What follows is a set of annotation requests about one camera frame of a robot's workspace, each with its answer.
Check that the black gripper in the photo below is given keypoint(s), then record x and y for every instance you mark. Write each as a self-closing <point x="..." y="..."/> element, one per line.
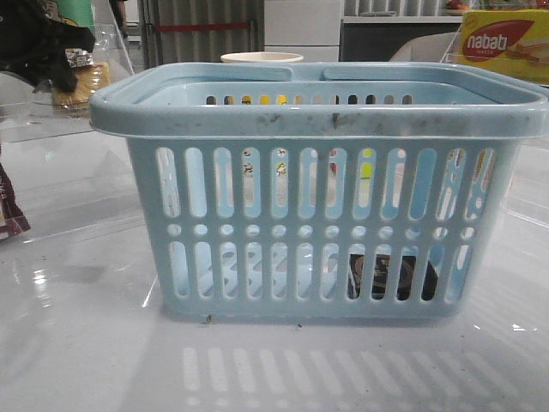
<point x="33" y="46"/>

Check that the packaged bread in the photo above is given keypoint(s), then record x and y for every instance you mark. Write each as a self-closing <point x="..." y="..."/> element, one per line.
<point x="90" y="76"/>

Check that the light blue plastic basket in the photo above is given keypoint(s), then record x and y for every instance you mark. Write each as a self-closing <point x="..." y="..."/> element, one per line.
<point x="249" y="181"/>

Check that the green yellow snack bag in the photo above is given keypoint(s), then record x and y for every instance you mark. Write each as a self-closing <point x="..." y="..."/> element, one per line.
<point x="73" y="12"/>

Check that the left clear acrylic shelf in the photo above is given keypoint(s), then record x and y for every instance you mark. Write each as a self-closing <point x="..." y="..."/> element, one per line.
<point x="27" y="112"/>

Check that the person in dark pants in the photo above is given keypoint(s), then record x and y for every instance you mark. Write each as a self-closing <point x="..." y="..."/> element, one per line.
<point x="119" y="13"/>

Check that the red belt stanchion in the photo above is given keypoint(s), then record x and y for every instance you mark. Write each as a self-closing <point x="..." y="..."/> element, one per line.
<point x="202" y="27"/>

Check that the dark brown snack packet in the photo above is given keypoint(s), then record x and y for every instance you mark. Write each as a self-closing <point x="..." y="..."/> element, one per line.
<point x="13" y="220"/>

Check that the white refrigerator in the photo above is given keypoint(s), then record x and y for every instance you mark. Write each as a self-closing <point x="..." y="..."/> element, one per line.
<point x="311" y="29"/>

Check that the beige sofa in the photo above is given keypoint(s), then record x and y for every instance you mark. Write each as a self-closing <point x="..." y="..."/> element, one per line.
<point x="429" y="48"/>

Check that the plate of fruit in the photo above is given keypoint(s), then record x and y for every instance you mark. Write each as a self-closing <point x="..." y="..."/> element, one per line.
<point x="456" y="5"/>

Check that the yellow nabati wafer box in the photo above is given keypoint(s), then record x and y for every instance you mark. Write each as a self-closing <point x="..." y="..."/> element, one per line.
<point x="477" y="18"/>

